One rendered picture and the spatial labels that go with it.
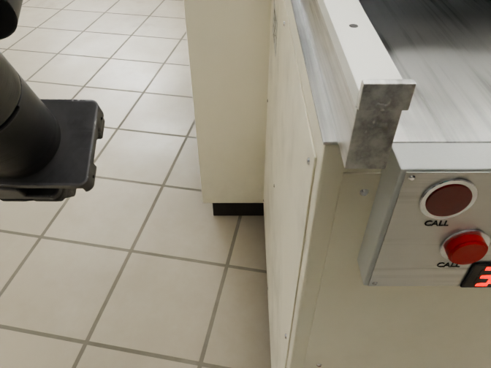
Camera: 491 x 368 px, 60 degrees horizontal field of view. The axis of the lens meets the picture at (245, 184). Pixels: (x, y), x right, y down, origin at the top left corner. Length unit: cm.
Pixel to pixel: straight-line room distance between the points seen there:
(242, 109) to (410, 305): 74
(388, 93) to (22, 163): 23
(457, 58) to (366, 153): 21
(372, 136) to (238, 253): 106
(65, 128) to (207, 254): 103
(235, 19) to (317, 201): 70
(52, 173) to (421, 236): 28
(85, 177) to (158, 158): 137
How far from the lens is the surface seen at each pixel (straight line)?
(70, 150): 31
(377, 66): 29
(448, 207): 34
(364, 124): 28
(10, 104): 27
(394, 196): 33
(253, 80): 107
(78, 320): 126
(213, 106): 111
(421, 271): 40
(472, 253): 38
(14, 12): 28
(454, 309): 53
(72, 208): 155
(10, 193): 33
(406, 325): 54
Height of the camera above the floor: 103
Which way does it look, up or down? 42 degrees down
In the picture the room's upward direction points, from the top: straight up
